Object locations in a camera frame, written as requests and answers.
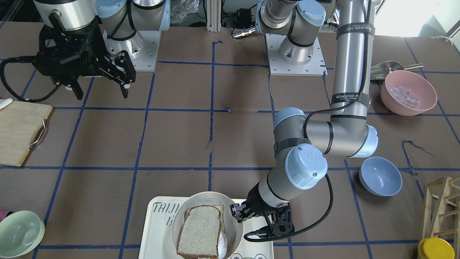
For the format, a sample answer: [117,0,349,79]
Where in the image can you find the wooden cup rack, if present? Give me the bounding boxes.
[421,176,460,253]

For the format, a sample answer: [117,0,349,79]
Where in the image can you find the metal scoop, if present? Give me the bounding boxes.
[370,61,424,81]

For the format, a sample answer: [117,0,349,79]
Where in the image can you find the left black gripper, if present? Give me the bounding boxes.
[230,183,295,240]

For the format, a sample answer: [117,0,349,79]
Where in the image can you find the blue bowl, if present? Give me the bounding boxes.
[359,157,403,197]

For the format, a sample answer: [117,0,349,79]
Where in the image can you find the wooden cutting board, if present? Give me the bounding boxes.
[0,101,53,166]

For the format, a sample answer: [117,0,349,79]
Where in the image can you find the pink cup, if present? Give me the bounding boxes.
[0,209,14,222]

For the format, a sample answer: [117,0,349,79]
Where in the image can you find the clear ice cubes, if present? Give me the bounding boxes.
[386,83,421,109]

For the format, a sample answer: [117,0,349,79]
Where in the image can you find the yellow cup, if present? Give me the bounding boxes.
[417,237,455,259]

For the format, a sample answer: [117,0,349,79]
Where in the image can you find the brown bread slice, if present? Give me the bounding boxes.
[177,225,220,259]

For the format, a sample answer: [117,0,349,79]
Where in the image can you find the white bear tray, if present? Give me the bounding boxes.
[139,191,274,259]

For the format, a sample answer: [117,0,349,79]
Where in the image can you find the green bowl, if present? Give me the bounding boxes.
[0,210,45,258]

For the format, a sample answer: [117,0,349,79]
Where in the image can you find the pink bowl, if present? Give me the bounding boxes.
[381,70,437,116]

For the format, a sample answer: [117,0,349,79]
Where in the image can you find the bread slice on plate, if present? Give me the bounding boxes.
[184,204,225,233]

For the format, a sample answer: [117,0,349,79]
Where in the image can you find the white round plate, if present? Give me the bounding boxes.
[171,192,244,259]

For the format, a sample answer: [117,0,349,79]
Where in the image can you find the fried egg toy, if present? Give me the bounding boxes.
[217,232,228,259]

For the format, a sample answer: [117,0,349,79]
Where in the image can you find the white knife handle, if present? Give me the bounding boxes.
[0,98,13,110]

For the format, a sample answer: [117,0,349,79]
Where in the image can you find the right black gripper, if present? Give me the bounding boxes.
[33,17,137,100]

